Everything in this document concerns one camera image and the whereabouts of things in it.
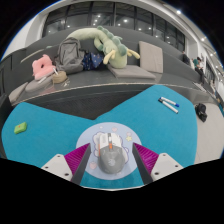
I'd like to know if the person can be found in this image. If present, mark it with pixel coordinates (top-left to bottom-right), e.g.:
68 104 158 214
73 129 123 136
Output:
193 56 206 84
182 50 192 66

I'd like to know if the green dragon plush toy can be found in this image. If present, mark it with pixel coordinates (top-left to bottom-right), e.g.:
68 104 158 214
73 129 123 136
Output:
66 25 141 70

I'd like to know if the green rectangular case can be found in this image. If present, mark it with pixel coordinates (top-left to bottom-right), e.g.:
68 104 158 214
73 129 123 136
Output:
13 121 28 135

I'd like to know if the grey and white computer mouse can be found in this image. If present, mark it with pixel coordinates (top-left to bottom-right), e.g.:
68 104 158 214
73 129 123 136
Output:
95 132 129 175

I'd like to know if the upright grey square cushion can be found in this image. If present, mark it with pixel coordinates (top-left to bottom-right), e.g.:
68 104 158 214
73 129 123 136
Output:
138 40 164 74

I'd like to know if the round grey seat cushion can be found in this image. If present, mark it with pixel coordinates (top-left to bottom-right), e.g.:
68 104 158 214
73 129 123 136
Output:
24 76 56 94

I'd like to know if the dark blue patterned bag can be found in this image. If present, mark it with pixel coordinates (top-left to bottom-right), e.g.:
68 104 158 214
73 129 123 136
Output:
81 51 104 71

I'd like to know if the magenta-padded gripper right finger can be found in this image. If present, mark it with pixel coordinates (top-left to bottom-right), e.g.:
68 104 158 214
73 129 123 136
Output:
131 142 184 185

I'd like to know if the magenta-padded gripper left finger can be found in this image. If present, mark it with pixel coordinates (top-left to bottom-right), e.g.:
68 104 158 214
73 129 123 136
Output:
41 143 92 186

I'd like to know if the pink plush cushion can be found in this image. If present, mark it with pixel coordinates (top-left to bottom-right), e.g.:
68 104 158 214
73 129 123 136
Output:
31 54 57 81

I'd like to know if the small grey seat cushion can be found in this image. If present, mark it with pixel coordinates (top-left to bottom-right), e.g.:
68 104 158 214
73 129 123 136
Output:
8 81 29 104

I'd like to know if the grey backpack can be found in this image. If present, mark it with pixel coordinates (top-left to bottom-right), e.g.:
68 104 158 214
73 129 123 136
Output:
54 36 86 75

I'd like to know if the black bag on floor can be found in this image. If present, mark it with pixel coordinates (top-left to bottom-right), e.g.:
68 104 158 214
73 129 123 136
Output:
194 102 208 123

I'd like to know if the beige rope coil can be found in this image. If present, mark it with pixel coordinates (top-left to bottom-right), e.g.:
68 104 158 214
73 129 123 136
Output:
51 70 69 84

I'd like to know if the flat grey square cushion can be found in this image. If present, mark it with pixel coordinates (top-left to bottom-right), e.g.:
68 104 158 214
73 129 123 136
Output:
106 64 157 80

